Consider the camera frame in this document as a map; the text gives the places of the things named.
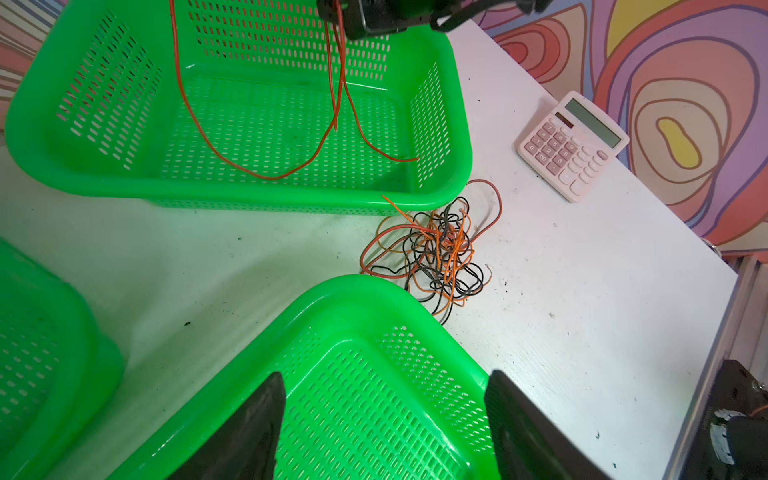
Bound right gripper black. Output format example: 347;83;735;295
316;0;553;41

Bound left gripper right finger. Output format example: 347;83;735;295
484;370;608;479

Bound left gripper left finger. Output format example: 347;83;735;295
170;372;287;480

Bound red cable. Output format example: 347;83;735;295
169;0;421;181

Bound green basket front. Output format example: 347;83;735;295
114;275;498;479

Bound green basket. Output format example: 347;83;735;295
1;241;124;479
5;1;472;215
114;275;498;479

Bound cable bundle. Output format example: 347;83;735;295
358;178;504;325

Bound green basket back right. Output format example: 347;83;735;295
5;1;472;215

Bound green basket back left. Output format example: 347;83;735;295
1;241;124;479

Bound pink white calculator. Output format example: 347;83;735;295
517;91;629;203

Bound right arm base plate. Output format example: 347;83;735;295
680;360;767;480

